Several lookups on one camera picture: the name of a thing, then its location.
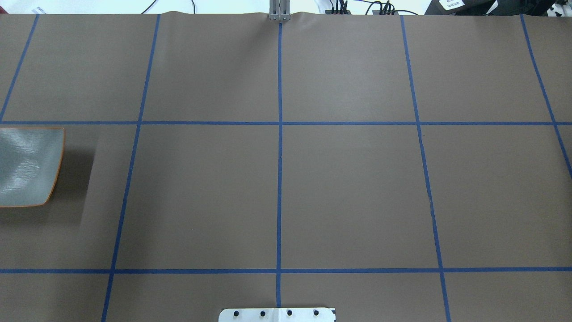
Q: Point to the brown paper table mat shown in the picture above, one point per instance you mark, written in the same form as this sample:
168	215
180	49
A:
401	169

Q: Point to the aluminium frame post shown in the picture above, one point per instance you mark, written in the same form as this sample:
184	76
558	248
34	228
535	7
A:
279	10

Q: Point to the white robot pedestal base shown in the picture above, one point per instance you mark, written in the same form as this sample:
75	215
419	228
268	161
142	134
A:
296	314

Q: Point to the blue square ceramic plate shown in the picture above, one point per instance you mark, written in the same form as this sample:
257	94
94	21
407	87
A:
30	162

